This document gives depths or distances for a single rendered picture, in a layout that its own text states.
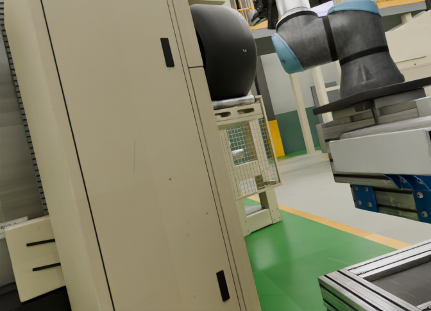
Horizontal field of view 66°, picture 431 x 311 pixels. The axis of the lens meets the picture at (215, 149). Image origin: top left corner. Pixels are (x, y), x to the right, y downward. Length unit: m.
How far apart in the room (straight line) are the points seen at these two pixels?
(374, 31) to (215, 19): 0.98
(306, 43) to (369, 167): 0.37
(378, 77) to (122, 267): 0.72
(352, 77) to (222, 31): 0.94
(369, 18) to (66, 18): 0.69
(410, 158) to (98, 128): 0.60
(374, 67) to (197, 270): 0.64
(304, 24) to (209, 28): 0.85
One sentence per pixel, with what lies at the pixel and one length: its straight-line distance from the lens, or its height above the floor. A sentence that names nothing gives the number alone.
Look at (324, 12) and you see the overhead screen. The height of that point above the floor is 2.39.
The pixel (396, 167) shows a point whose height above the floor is 0.57.
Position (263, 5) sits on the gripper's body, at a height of 1.24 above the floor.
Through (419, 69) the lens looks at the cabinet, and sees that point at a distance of 6.17.
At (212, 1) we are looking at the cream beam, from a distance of 2.40.
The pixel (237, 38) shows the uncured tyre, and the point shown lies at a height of 1.18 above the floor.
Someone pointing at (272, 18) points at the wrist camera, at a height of 1.17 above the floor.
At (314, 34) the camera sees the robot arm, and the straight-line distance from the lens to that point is 0.90.
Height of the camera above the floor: 0.67
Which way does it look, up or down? level
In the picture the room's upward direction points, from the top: 13 degrees counter-clockwise
